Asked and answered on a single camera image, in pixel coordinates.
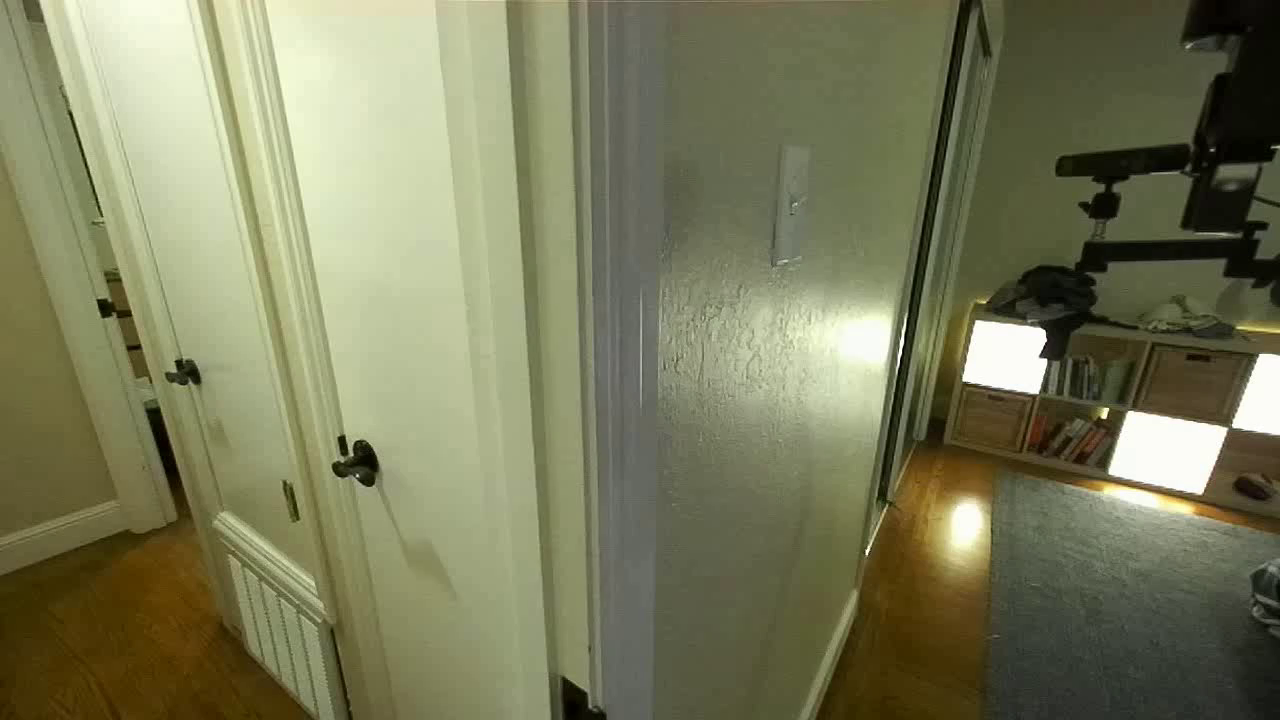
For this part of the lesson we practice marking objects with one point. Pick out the white light switch plate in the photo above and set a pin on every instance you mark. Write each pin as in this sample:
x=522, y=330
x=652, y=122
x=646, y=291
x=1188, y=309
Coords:
x=790, y=201

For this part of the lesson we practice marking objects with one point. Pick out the black clothing pile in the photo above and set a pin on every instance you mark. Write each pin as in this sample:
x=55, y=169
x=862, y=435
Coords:
x=1043, y=294

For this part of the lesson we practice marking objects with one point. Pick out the dark door knob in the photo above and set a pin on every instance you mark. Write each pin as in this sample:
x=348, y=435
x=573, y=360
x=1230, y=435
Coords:
x=358, y=462
x=109, y=309
x=180, y=374

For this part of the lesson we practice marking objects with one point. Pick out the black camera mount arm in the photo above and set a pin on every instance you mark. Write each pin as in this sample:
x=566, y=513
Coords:
x=1160, y=248

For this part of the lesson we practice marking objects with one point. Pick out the row of books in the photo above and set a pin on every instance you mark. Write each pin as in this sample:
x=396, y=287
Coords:
x=1065, y=439
x=1086, y=378

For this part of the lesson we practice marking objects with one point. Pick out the grey shoe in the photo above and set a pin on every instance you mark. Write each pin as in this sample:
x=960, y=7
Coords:
x=1270, y=595

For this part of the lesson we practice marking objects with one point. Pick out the plain white door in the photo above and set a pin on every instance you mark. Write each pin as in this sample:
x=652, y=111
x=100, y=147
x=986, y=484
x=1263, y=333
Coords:
x=401, y=333

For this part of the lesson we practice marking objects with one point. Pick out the white cube shelf unit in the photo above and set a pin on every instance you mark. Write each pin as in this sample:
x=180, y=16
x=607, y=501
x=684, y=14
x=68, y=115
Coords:
x=1065, y=400

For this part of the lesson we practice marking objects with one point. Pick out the white door with louvers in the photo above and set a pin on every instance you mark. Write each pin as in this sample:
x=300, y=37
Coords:
x=201, y=266

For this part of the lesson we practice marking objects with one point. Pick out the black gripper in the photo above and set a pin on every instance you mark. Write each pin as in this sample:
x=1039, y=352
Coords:
x=1241, y=115

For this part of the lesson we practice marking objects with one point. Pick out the grey rug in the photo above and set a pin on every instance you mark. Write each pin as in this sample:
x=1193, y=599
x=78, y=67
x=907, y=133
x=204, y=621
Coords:
x=1132, y=613

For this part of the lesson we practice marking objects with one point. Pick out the white items pile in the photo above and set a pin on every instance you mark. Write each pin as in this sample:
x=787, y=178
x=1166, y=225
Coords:
x=1186, y=317

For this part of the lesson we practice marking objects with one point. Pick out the sliding closet door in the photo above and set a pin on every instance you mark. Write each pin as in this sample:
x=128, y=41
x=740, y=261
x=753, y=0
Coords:
x=942, y=240

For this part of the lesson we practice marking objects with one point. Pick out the brown storage bin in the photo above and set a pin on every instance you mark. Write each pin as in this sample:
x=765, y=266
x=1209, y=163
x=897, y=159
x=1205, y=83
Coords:
x=992, y=419
x=1247, y=476
x=1188, y=383

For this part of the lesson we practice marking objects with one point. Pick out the black stereo camera bar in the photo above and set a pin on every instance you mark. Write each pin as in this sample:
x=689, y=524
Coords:
x=1121, y=163

